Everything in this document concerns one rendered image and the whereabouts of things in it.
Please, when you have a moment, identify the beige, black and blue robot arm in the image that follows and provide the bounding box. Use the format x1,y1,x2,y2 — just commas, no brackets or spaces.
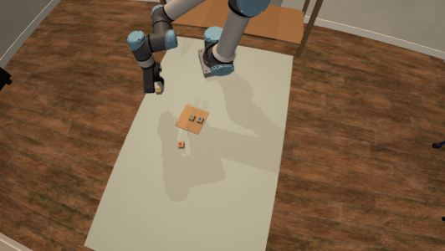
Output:
127,0,270,94

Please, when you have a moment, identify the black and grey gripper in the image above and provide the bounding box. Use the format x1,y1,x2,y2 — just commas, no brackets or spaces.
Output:
141,61,164,92

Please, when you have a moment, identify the orange flat mat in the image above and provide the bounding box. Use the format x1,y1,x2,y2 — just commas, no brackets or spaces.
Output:
175,105,209,135

